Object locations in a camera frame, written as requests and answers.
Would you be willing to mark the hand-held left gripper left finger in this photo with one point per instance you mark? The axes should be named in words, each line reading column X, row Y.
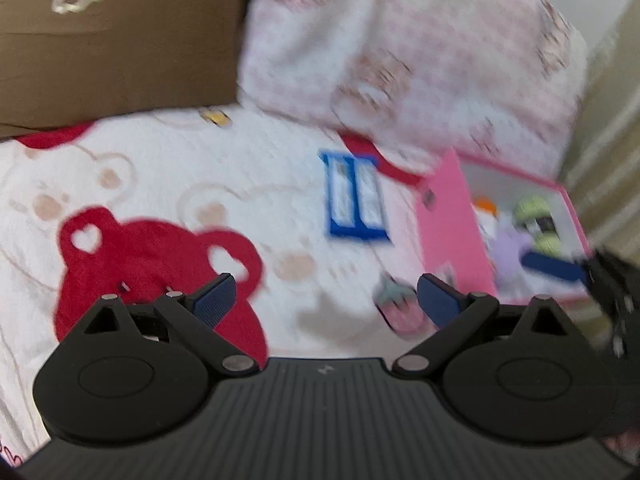
column 214, row 301

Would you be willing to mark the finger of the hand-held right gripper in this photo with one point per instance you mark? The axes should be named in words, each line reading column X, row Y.
column 552, row 266

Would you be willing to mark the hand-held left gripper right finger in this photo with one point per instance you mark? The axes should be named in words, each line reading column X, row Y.
column 439, row 301

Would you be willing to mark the purple plush toy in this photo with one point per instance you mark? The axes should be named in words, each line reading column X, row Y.
column 507, row 250

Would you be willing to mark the pink cardboard box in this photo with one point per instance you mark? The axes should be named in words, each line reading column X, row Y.
column 450, row 225

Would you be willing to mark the orange makeup sponge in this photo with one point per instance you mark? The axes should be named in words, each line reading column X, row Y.
column 484, row 206

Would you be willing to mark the green yarn ball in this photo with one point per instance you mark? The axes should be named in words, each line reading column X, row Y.
column 532, row 207

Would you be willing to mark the pink patterned clothing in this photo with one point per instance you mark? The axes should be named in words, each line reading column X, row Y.
column 622, row 447

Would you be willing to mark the red bear printed blanket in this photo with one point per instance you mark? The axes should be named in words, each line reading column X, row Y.
column 275, row 200

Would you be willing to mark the blue wet wipes packet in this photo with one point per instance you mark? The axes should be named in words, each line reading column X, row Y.
column 355, row 195

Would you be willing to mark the beige satin curtain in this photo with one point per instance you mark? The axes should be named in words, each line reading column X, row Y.
column 610, row 135

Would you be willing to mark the pink checked cartoon pillow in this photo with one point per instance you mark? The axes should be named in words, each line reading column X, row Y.
column 400, row 50

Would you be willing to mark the brown embroidered cushion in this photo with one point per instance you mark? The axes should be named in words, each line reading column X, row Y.
column 125, row 45

